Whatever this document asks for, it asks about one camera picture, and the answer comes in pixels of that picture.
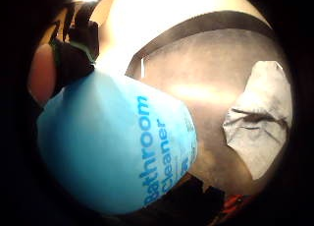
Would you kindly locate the light blue cleaner bottle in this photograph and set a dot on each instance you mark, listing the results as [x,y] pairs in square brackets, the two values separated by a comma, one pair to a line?
[111,141]

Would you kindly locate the grey crumpled cloth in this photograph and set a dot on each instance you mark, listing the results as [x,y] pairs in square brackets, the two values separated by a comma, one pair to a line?
[261,121]

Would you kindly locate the red object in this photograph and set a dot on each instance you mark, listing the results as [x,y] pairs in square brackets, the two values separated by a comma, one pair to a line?
[236,203]

